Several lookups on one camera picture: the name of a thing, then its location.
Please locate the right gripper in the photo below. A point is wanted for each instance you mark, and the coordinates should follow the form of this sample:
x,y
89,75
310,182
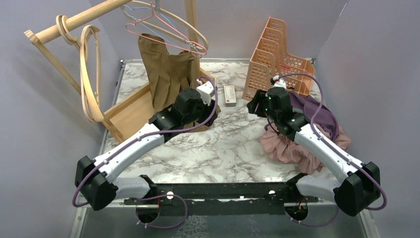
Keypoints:
x,y
260,96

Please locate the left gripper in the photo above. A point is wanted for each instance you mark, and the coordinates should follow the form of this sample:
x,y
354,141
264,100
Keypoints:
x,y
208,110

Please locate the pink skirt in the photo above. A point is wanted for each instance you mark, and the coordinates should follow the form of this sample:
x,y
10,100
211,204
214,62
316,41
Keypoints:
x,y
281,148

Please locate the brown skirt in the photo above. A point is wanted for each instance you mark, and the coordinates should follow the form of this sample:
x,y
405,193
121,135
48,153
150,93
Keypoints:
x,y
167,74

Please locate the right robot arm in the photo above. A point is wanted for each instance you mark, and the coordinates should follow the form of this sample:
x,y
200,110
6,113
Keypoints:
x,y
357,184

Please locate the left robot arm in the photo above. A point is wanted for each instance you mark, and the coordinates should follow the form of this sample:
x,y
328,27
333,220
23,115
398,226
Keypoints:
x,y
96,179

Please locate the wooden hanger leftmost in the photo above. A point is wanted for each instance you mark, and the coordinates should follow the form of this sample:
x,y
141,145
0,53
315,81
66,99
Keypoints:
x,y
73,40

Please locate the small white red box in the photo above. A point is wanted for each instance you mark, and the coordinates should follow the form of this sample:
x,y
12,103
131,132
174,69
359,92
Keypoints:
x,y
230,96

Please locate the peach plastic file organizer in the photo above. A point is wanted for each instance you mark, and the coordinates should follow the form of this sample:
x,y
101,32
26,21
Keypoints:
x,y
271,58

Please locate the purple garment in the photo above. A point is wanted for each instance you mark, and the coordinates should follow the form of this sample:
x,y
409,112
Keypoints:
x,y
324,118

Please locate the wooden clothes rack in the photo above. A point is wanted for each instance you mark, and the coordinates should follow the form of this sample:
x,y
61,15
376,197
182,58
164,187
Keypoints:
x,y
128,116

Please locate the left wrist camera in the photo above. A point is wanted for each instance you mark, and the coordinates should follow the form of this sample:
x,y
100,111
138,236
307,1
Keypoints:
x,y
206,90

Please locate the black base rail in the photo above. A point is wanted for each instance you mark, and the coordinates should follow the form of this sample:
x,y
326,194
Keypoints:
x,y
212,199

